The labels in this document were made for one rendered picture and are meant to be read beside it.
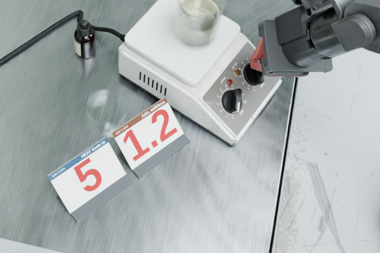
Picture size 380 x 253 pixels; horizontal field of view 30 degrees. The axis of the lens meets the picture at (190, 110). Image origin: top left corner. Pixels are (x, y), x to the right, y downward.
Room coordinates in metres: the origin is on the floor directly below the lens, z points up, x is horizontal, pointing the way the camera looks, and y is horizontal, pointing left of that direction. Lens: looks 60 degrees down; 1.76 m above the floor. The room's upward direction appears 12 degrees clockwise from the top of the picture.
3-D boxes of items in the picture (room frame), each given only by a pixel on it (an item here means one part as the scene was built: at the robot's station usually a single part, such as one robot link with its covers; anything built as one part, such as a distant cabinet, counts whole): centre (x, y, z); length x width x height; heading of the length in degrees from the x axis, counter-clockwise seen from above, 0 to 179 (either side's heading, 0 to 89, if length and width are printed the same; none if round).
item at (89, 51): (0.57, 0.17, 0.93); 0.03 x 0.03 x 0.07
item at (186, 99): (0.56, 0.01, 0.94); 0.22 x 0.13 x 0.08; 66
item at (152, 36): (0.57, 0.03, 0.98); 0.12 x 0.12 x 0.01; 66
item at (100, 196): (0.36, 0.11, 0.92); 0.09 x 0.06 x 0.04; 141
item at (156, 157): (0.44, 0.04, 0.92); 0.09 x 0.06 x 0.04; 141
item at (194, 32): (0.57, 0.02, 1.03); 0.07 x 0.06 x 0.08; 157
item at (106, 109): (0.47, 0.11, 0.91); 0.06 x 0.06 x 0.02
